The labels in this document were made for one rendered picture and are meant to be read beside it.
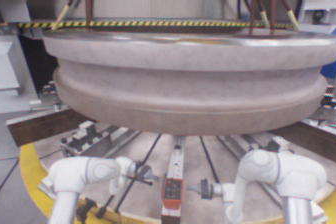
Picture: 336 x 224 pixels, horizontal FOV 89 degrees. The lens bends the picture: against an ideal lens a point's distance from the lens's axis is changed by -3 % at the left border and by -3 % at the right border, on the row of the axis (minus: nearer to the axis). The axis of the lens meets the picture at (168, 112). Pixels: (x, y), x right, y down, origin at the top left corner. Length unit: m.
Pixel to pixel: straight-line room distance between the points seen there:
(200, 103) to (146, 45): 0.74
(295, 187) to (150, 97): 1.40
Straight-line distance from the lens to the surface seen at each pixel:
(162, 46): 1.54
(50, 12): 4.55
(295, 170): 0.88
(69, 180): 0.96
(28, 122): 3.10
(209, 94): 1.80
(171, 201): 1.35
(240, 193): 1.12
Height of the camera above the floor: 1.90
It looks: 27 degrees down
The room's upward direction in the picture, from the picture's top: 1 degrees clockwise
